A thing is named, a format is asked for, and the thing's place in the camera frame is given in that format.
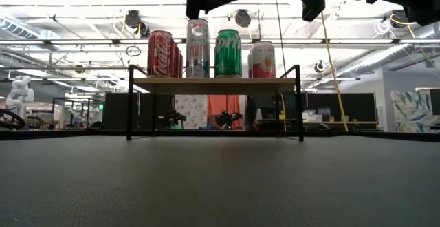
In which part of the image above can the person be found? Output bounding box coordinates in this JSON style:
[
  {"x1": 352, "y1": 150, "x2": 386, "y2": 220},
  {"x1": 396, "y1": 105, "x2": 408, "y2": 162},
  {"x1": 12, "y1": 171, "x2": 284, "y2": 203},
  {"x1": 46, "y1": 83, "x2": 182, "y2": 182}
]
[{"x1": 244, "y1": 95, "x2": 264, "y2": 131}]

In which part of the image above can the wooden shelf with black legs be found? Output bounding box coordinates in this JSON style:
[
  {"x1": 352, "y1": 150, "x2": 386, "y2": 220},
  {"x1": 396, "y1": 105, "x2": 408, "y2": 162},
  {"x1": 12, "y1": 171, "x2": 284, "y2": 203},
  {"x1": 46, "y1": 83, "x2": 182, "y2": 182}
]
[{"x1": 125, "y1": 64, "x2": 306, "y2": 142}]

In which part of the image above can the orange curtain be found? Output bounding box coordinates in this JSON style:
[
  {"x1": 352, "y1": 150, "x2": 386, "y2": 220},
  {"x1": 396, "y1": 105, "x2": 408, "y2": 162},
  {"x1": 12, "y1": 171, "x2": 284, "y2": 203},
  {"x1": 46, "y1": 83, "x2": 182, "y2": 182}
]
[{"x1": 207, "y1": 95, "x2": 247, "y2": 131}]

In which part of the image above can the teal patterned banner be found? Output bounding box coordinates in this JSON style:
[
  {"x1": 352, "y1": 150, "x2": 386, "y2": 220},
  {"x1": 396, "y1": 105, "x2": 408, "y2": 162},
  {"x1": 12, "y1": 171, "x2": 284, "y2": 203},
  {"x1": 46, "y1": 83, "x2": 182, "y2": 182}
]
[{"x1": 390, "y1": 89, "x2": 440, "y2": 133}]

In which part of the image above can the white Celsius can black lid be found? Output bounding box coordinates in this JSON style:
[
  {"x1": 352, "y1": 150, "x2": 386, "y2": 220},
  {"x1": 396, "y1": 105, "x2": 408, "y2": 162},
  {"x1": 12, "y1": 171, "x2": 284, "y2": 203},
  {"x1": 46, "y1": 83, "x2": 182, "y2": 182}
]
[{"x1": 186, "y1": 17, "x2": 211, "y2": 79}]

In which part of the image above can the black partition panel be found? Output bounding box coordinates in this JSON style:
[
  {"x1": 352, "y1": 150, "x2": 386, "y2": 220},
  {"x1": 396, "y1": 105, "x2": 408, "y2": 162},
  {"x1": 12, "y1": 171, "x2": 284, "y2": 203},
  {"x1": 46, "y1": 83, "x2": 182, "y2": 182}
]
[
  {"x1": 102, "y1": 92, "x2": 175, "y2": 131},
  {"x1": 246, "y1": 91, "x2": 378, "y2": 131}
]

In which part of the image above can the white patterned panel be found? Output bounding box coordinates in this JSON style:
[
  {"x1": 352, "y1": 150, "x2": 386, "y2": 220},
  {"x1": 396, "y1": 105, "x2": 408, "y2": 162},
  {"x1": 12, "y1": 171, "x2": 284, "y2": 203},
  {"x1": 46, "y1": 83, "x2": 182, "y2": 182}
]
[{"x1": 174, "y1": 94, "x2": 209, "y2": 130}]

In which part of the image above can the green Sprite can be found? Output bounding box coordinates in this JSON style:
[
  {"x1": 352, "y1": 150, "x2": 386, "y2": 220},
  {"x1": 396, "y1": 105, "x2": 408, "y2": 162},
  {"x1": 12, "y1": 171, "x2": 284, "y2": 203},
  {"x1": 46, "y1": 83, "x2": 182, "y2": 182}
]
[{"x1": 214, "y1": 28, "x2": 243, "y2": 79}]

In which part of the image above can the black round ring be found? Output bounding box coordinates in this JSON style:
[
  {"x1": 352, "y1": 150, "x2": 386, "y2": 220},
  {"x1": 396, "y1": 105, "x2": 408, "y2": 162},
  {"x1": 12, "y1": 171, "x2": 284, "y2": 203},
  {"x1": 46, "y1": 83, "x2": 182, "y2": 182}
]
[{"x1": 0, "y1": 108, "x2": 28, "y2": 130}]

